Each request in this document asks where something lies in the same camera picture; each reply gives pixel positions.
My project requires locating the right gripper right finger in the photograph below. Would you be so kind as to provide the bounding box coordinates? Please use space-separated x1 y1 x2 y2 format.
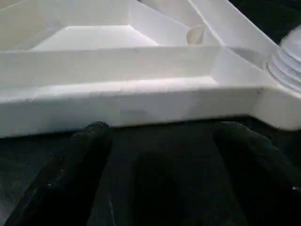
213 122 301 226

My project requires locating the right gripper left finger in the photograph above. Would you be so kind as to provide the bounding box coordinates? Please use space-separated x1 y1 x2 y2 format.
7 121 113 226

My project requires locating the white plastic table top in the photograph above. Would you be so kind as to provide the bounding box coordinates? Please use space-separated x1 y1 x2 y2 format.
0 0 301 140

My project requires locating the white plastic table leg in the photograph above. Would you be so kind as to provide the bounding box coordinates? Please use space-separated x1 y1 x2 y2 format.
265 25 301 93

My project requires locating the black mat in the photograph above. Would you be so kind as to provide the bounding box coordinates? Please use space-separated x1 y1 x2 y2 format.
0 0 301 226

